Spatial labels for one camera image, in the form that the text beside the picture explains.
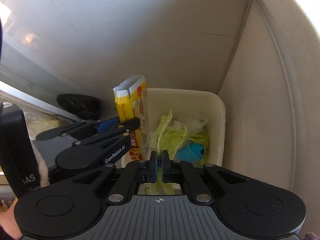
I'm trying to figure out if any black plastic bag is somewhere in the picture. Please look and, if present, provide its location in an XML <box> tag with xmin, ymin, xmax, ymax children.
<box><xmin>56</xmin><ymin>94</ymin><xmax>102</xmax><ymax>120</ymax></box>

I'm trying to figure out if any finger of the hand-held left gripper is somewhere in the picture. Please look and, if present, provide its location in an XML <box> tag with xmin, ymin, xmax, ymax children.
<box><xmin>72</xmin><ymin>117</ymin><xmax>141</xmax><ymax>148</ymax></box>
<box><xmin>36</xmin><ymin>116</ymin><xmax>121</xmax><ymax>142</ymax></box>

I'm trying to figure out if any beige counter cabinet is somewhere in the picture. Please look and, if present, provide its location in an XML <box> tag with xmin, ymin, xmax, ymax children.
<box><xmin>217</xmin><ymin>0</ymin><xmax>295</xmax><ymax>193</ymax></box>

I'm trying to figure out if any yellow and red box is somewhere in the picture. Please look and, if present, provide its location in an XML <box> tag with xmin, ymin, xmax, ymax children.
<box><xmin>113</xmin><ymin>74</ymin><xmax>150</xmax><ymax>162</ymax></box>

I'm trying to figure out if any clear plastic bag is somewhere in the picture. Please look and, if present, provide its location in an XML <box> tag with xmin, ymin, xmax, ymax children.
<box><xmin>172</xmin><ymin>115</ymin><xmax>209</xmax><ymax>134</ymax></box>

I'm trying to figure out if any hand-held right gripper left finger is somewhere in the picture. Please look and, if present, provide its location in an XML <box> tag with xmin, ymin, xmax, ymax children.
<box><xmin>51</xmin><ymin>151</ymin><xmax>159</xmax><ymax>204</ymax></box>

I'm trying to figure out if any white fluffy sleeve cuff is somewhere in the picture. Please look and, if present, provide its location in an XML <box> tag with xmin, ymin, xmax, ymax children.
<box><xmin>31</xmin><ymin>142</ymin><xmax>50</xmax><ymax>187</ymax></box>

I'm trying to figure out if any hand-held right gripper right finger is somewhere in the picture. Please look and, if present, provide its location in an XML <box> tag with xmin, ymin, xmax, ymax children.
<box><xmin>161</xmin><ymin>150</ymin><xmax>266</xmax><ymax>204</ymax></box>

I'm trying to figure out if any cream plastic trash bin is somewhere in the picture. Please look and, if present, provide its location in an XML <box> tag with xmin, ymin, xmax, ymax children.
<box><xmin>140</xmin><ymin>87</ymin><xmax>227</xmax><ymax>167</ymax></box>

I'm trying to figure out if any metal door frame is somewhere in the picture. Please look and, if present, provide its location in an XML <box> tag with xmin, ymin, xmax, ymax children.
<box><xmin>0</xmin><ymin>80</ymin><xmax>75</xmax><ymax>120</ymax></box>

